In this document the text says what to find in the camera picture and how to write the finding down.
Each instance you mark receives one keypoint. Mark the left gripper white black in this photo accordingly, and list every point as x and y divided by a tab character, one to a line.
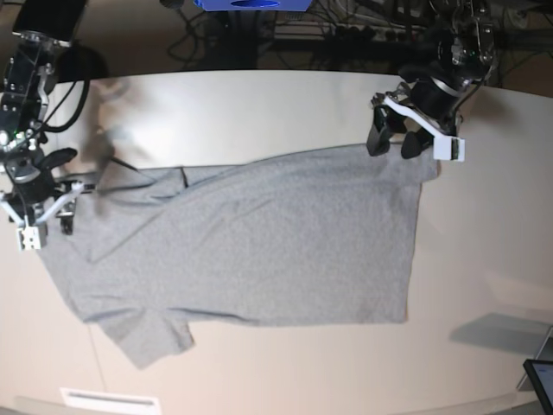
422	112

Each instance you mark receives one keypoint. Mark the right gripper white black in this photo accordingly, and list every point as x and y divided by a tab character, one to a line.
36	196

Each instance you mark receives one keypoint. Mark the grey T-shirt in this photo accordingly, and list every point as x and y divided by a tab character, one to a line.
311	238

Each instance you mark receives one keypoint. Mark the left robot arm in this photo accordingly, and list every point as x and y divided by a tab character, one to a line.
460	41

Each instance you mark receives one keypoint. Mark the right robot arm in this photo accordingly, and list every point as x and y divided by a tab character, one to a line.
43	29

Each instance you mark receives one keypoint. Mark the tablet with stand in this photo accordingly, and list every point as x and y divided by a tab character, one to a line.
538	374

